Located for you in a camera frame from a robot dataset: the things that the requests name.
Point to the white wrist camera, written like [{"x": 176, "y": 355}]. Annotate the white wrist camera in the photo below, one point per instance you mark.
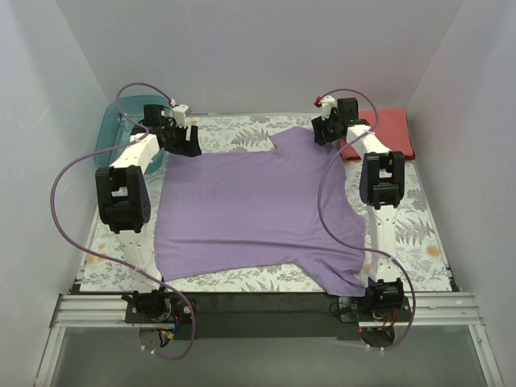
[
  {"x": 179, "y": 112},
  {"x": 326, "y": 104}
]

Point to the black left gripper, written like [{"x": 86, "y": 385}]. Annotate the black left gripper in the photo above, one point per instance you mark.
[{"x": 187, "y": 143}]

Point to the aluminium frame rail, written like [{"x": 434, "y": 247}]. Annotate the aluminium frame rail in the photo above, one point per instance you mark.
[{"x": 103, "y": 310}]

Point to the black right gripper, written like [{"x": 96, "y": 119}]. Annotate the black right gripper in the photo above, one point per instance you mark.
[{"x": 320, "y": 131}]

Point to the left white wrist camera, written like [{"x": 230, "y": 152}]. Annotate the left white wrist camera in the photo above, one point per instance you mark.
[{"x": 179, "y": 112}]

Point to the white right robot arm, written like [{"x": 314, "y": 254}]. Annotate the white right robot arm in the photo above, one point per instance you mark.
[{"x": 382, "y": 179}]

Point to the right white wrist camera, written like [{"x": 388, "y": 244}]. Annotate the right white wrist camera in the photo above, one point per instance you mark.
[{"x": 326, "y": 104}]

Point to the folded red t shirt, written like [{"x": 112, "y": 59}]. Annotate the folded red t shirt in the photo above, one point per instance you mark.
[{"x": 392, "y": 131}]

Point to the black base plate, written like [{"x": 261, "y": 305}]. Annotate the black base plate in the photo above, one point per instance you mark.
[{"x": 179, "y": 318}]

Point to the teal plastic bin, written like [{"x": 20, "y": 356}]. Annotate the teal plastic bin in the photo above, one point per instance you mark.
[{"x": 116, "y": 130}]

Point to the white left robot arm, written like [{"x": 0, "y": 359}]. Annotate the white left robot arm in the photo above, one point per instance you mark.
[{"x": 123, "y": 201}]

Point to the purple t shirt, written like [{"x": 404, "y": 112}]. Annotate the purple t shirt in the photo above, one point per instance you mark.
[{"x": 221, "y": 211}]

